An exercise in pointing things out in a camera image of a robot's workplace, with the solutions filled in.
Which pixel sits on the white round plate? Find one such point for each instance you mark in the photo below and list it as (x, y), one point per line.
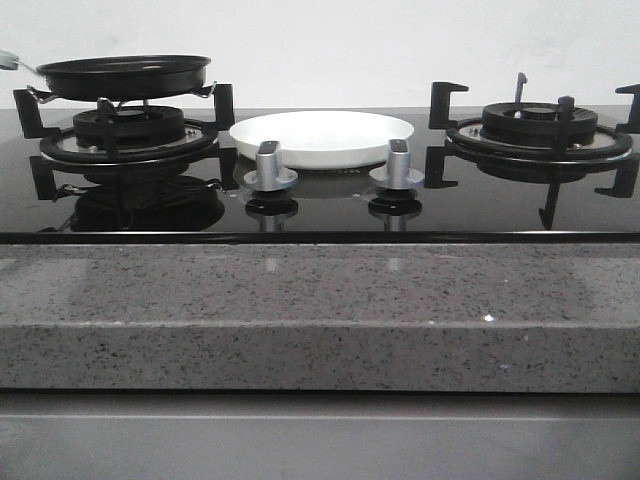
(322, 140)

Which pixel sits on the black frying pan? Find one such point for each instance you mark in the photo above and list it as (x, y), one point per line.
(125, 78)

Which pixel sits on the silver left stove knob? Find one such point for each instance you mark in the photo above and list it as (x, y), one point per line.
(270, 174)

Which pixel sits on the silver stove knob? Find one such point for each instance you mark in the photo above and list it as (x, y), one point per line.
(397, 173)
(270, 174)

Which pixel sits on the silver right stove knob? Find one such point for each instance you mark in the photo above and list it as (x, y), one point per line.
(397, 173)

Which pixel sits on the black glass cooktop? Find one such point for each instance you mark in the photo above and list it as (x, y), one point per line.
(463, 199)

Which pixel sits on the left black pan support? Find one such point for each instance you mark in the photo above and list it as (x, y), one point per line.
(33, 128)

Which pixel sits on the left black gas burner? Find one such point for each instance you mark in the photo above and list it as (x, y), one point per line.
(153, 134)

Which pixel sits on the black gas burner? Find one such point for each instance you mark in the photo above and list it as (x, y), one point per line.
(153, 134)
(534, 132)

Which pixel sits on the right black gas burner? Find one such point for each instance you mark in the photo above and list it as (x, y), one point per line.
(534, 132)

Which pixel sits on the grey cabinet front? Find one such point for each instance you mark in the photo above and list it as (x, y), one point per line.
(301, 436)

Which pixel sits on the chrome wire trivet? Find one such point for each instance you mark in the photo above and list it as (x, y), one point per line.
(45, 95)

